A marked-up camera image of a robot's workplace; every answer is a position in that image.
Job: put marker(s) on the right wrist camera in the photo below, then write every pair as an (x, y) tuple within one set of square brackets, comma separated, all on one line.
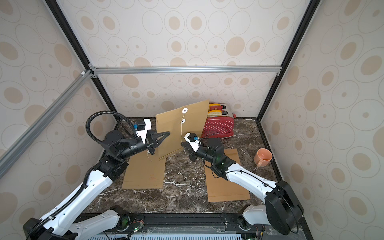
[(193, 141)]

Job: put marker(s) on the front yellow toast slice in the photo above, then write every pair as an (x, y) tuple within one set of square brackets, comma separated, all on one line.
[(215, 113)]

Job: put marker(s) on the left aluminium rail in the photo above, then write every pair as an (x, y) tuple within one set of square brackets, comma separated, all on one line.
[(27, 138)]

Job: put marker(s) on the red polka dot toaster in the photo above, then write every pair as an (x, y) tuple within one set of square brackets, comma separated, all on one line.
[(220, 127)]

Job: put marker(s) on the back aluminium rail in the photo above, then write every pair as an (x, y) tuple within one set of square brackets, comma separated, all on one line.
[(186, 69)]

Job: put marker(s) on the aluminium rail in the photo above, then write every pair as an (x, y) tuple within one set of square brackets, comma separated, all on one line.
[(27, 138), (186, 69)]

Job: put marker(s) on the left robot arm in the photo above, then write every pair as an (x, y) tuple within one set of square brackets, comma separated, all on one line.
[(59, 223)]

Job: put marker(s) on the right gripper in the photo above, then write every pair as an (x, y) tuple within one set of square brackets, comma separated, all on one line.
[(189, 148)]

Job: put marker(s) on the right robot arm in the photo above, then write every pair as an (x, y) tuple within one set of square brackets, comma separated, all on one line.
[(282, 210)]

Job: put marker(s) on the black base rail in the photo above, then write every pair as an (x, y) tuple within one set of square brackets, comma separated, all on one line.
[(224, 226)]

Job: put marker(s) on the brown file envelope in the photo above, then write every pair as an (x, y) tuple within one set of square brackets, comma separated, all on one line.
[(221, 190), (187, 119), (145, 171)]

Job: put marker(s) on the pink cup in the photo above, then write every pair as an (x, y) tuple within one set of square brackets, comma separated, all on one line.
[(263, 157)]

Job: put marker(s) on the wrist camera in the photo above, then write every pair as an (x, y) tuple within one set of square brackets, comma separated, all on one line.
[(142, 127), (193, 141)]

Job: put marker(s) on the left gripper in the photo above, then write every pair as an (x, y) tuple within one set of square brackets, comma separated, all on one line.
[(155, 139)]

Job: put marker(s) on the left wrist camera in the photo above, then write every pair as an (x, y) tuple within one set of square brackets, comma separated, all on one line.
[(142, 127)]

